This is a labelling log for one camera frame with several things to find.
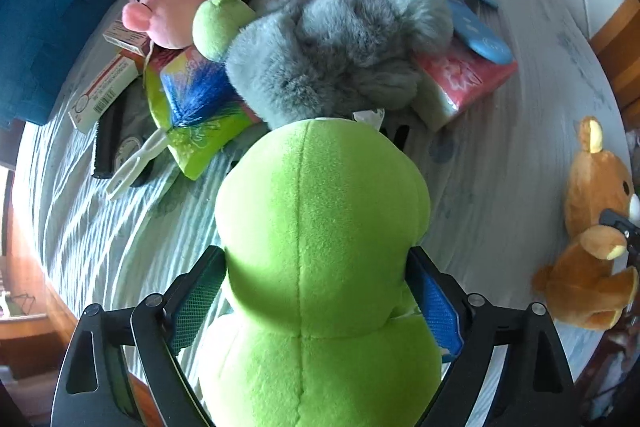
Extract green packet blue brush print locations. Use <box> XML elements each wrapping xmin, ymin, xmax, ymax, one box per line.
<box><xmin>144</xmin><ymin>51</ymin><xmax>262</xmax><ymax>181</ymax></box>

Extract white red medicine box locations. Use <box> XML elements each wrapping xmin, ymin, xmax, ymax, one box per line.
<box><xmin>66</xmin><ymin>51</ymin><xmax>142</xmax><ymax>134</ymax></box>

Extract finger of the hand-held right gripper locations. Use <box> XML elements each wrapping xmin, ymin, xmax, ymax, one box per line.
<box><xmin>599</xmin><ymin>206</ymin><xmax>640</xmax><ymax>259</ymax></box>

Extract brown bear plush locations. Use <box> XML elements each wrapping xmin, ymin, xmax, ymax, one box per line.
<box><xmin>531</xmin><ymin>116</ymin><xmax>640</xmax><ymax>334</ymax></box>

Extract green plush toy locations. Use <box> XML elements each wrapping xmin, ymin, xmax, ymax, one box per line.
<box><xmin>196</xmin><ymin>118</ymin><xmax>444</xmax><ymax>427</ymax></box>

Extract small green ball plush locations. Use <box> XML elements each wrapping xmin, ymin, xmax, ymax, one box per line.
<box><xmin>191</xmin><ymin>0</ymin><xmax>257</xmax><ymax>64</ymax></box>

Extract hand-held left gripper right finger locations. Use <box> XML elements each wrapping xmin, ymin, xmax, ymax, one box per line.
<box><xmin>407</xmin><ymin>244</ymin><xmax>576</xmax><ymax>427</ymax></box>

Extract grey fluffy plush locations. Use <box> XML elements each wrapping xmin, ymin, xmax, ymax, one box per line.
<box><xmin>224</xmin><ymin>0</ymin><xmax>457</xmax><ymax>131</ymax></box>

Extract blue storage crate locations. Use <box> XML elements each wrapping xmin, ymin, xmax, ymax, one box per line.
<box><xmin>0</xmin><ymin>0</ymin><xmax>147</xmax><ymax>128</ymax></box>

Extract small red white box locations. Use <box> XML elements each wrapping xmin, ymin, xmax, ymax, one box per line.
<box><xmin>101</xmin><ymin>18</ymin><xmax>152</xmax><ymax>56</ymax></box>

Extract striped light blue cloth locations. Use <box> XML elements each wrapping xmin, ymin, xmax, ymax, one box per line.
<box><xmin>15</xmin><ymin>0</ymin><xmax>627</xmax><ymax>408</ymax></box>

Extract white plastic tweezers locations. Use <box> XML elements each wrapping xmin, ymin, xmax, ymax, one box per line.
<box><xmin>106</xmin><ymin>126</ymin><xmax>174</xmax><ymax>201</ymax></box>

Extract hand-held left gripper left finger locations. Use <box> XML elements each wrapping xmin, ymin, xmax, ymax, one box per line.
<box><xmin>50</xmin><ymin>244</ymin><xmax>228</xmax><ymax>427</ymax></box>

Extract pink floral tissue pack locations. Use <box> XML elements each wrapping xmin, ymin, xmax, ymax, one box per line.
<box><xmin>409</xmin><ymin>41</ymin><xmax>519</xmax><ymax>134</ymax></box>

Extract wooden panel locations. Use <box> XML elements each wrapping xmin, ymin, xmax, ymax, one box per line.
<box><xmin>589</xmin><ymin>0</ymin><xmax>640</xmax><ymax>128</ymax></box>

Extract blue round paddle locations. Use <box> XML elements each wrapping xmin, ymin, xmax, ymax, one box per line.
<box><xmin>442</xmin><ymin>0</ymin><xmax>514</xmax><ymax>68</ymax></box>

